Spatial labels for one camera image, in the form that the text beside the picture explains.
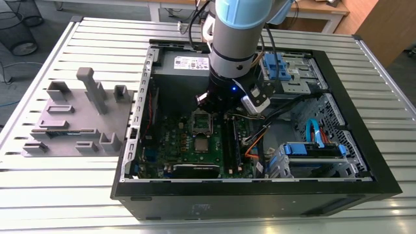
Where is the black graphics card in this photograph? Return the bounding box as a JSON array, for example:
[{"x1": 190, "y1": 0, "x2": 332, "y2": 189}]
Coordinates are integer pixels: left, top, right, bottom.
[{"x1": 172, "y1": 163, "x2": 222, "y2": 178}]

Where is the metal socket cover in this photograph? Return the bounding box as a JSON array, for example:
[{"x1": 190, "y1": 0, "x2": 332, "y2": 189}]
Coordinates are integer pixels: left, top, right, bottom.
[{"x1": 190, "y1": 111, "x2": 214, "y2": 137}]

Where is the small silver wrist camera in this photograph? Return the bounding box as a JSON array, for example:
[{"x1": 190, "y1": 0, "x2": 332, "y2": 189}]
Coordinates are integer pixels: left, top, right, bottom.
[{"x1": 193, "y1": 94, "x2": 209, "y2": 109}]

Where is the silver metal drive cage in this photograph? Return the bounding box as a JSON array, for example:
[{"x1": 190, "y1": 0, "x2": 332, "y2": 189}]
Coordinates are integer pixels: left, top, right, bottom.
[
  {"x1": 264, "y1": 140, "x2": 373, "y2": 180},
  {"x1": 256, "y1": 52, "x2": 329, "y2": 108}
]

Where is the grey power supply unit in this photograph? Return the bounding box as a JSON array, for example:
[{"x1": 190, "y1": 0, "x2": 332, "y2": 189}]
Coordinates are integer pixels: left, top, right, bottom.
[{"x1": 152, "y1": 51, "x2": 214, "y2": 108}]

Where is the black sleeved cable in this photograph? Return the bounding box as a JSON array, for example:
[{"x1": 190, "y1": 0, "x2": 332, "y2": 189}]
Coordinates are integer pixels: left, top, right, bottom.
[{"x1": 242, "y1": 92, "x2": 329, "y2": 147}]

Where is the wooden desk white frame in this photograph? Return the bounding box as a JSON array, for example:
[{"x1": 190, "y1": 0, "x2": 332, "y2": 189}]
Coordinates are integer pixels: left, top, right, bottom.
[{"x1": 285, "y1": 0, "x2": 350, "y2": 35}]

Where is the black RAM slot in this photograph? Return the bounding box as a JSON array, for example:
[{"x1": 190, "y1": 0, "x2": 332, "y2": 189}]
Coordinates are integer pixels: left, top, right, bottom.
[
  {"x1": 226, "y1": 116, "x2": 237, "y2": 174},
  {"x1": 234, "y1": 116, "x2": 245, "y2": 173},
  {"x1": 230, "y1": 116, "x2": 241, "y2": 174}
]

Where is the black camera cable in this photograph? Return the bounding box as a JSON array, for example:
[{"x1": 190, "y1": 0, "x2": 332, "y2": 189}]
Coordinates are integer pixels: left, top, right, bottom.
[{"x1": 186, "y1": 0, "x2": 212, "y2": 53}]

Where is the silver camera black bracket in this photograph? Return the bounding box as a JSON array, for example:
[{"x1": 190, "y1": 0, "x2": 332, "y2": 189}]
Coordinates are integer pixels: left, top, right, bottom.
[{"x1": 238, "y1": 82, "x2": 277, "y2": 115}]

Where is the green RAM stick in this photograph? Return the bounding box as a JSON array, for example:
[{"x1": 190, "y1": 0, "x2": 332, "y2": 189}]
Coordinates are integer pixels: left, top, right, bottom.
[{"x1": 44, "y1": 130, "x2": 82, "y2": 137}]

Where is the brown wooden cabinet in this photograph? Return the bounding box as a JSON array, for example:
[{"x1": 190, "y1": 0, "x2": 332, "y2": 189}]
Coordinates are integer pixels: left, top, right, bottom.
[{"x1": 334, "y1": 0, "x2": 416, "y2": 70}]

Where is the light blue flat cable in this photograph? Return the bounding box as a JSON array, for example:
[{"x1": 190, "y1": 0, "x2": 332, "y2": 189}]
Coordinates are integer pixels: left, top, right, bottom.
[{"x1": 305, "y1": 117, "x2": 326, "y2": 149}]

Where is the black PC case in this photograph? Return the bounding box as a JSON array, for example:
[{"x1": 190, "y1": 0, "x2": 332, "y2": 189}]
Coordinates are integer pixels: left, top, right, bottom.
[{"x1": 109, "y1": 38, "x2": 405, "y2": 221}]

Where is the grey parts rack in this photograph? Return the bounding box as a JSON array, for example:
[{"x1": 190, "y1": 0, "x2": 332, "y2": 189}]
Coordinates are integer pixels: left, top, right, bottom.
[{"x1": 20, "y1": 67, "x2": 136, "y2": 158}]

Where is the black mesh waste bin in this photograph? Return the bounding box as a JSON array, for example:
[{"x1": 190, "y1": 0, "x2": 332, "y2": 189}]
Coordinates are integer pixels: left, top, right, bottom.
[
  {"x1": 5, "y1": 0, "x2": 45, "y2": 27},
  {"x1": 0, "y1": 11, "x2": 38, "y2": 57}
]

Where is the orange flat cable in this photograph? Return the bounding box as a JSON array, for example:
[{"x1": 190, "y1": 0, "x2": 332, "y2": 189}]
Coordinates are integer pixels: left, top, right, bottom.
[{"x1": 244, "y1": 135, "x2": 266, "y2": 159}]

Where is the blue carrier with black disk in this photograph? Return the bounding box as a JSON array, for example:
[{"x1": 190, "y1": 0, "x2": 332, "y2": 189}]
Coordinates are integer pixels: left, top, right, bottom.
[{"x1": 284, "y1": 142, "x2": 349, "y2": 158}]

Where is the green motherboard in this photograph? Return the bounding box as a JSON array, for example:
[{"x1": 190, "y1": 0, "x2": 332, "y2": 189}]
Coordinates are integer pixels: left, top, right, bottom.
[{"x1": 136, "y1": 107, "x2": 257, "y2": 180}]

